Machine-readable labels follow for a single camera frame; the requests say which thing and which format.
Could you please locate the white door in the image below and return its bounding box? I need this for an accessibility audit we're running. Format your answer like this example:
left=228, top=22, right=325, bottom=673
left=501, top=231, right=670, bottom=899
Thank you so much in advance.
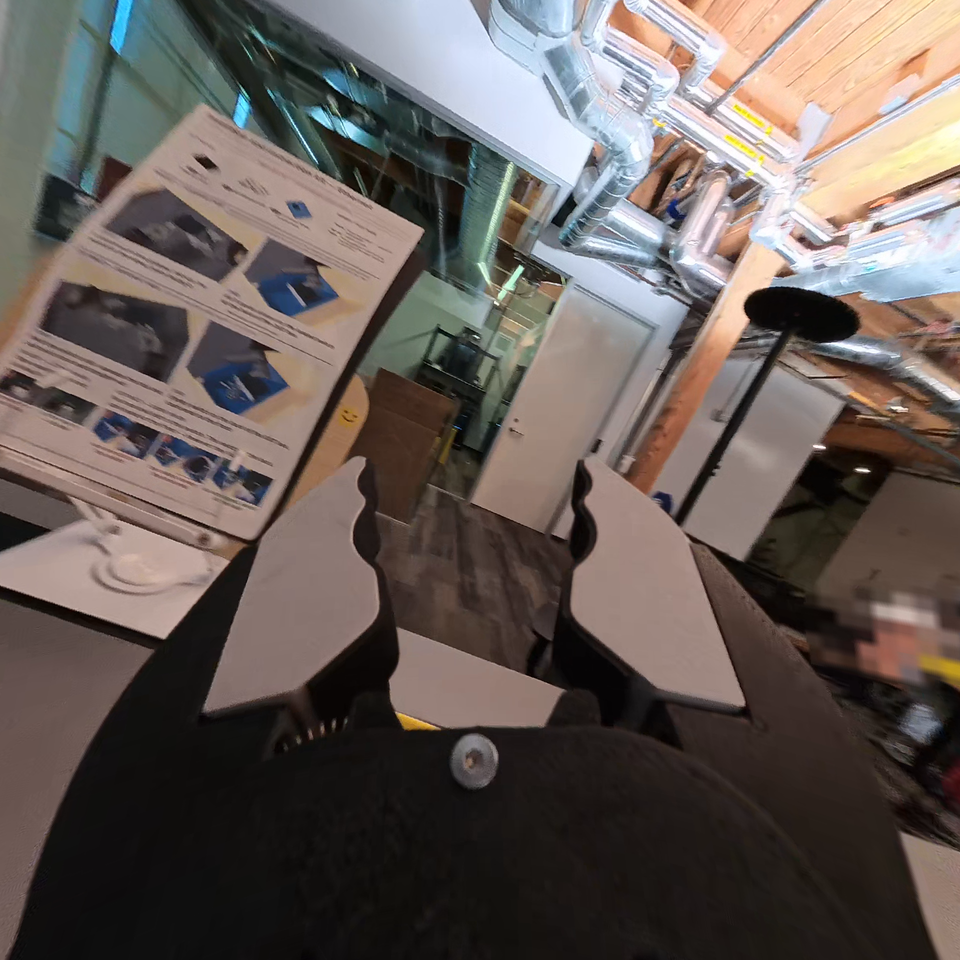
left=471, top=281, right=660, bottom=535

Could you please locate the brown cardboard box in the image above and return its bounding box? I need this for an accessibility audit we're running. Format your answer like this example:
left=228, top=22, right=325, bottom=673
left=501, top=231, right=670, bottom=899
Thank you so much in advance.
left=360, top=367, right=462, bottom=526

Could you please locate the silver air duct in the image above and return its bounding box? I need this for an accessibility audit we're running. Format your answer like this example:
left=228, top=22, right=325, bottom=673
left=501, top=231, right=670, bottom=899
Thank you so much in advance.
left=750, top=333, right=960, bottom=412
left=487, top=0, right=670, bottom=265

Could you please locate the long spiral air duct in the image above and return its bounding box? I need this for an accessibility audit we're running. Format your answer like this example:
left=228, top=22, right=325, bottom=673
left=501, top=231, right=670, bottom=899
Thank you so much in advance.
left=750, top=180, right=960, bottom=303

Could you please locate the printed instruction poster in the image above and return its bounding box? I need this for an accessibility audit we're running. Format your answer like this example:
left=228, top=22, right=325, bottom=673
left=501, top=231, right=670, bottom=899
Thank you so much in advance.
left=0, top=105, right=426, bottom=541

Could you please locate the black metal shelf rack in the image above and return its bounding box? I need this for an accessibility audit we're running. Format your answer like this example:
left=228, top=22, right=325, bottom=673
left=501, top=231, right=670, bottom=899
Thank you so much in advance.
left=416, top=326, right=501, bottom=456

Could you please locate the black round pole stand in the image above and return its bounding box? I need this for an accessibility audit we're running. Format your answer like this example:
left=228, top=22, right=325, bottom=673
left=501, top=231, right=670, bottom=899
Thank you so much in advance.
left=675, top=287, right=861, bottom=526

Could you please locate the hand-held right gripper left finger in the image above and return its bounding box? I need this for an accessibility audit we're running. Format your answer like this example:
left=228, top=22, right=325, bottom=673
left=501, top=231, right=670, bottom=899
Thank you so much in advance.
left=201, top=456, right=399, bottom=717

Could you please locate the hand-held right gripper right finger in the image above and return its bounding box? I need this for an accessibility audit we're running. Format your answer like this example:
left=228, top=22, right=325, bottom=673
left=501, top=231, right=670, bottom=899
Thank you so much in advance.
left=553, top=459, right=747, bottom=714

